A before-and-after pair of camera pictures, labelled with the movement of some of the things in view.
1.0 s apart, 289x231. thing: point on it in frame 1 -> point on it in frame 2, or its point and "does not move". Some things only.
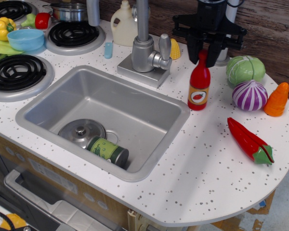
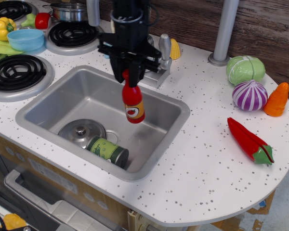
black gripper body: [211, 19] -> [128, 48]
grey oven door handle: [66, 216] does not move
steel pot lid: [79, 131] does not move
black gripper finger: [195, 46] -> [119, 63]
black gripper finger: [215, 47] -> [137, 71]
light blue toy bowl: [26, 40] does not move
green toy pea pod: [3, 46] does not move
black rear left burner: [9, 8] does not move
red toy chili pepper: [257, 150] does not move
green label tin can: [108, 150] does not move
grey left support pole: [93, 6] does not move
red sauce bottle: [200, 83] -> [133, 101]
